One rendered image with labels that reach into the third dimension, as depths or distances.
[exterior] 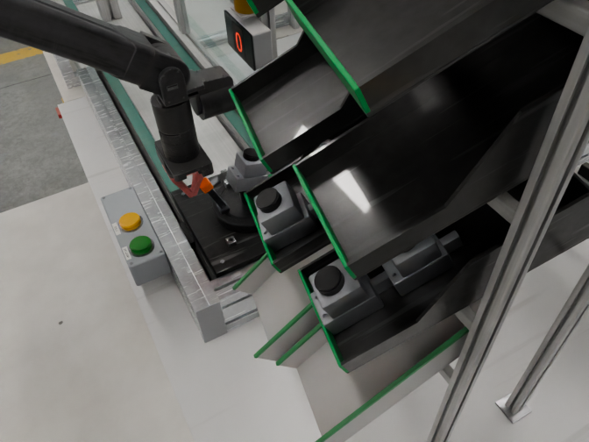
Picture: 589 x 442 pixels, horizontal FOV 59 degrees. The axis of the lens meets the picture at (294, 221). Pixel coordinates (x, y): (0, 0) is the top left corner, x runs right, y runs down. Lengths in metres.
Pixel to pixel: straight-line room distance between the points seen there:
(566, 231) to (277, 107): 0.31
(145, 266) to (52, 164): 1.97
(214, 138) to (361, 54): 0.96
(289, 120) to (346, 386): 0.36
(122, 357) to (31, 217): 0.45
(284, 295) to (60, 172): 2.17
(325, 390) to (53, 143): 2.52
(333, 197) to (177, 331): 0.59
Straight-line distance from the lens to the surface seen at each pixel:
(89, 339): 1.05
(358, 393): 0.72
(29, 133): 3.21
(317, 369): 0.76
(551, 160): 0.40
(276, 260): 0.62
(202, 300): 0.92
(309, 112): 0.55
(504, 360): 1.00
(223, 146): 1.26
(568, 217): 0.53
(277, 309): 0.81
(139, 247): 1.00
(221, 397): 0.93
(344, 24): 0.39
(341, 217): 0.47
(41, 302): 1.14
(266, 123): 0.57
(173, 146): 0.85
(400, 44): 0.35
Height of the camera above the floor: 1.69
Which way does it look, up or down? 47 degrees down
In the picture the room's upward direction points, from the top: 3 degrees counter-clockwise
